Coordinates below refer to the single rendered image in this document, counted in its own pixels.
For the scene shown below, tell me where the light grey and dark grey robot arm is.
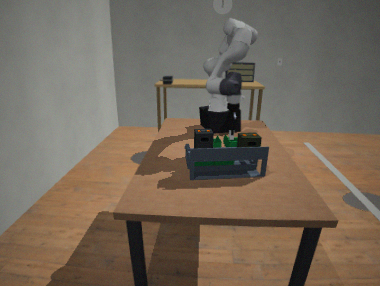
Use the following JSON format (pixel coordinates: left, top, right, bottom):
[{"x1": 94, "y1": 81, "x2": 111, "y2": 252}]
[{"x1": 203, "y1": 18, "x2": 258, "y2": 112}]

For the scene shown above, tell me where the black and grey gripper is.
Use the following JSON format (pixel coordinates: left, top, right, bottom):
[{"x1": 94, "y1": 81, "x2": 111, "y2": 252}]
[{"x1": 227, "y1": 103, "x2": 240, "y2": 140}]

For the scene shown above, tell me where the grey shelf rack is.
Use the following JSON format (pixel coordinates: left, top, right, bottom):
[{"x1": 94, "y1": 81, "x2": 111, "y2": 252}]
[{"x1": 184, "y1": 144, "x2": 269, "y2": 180}]

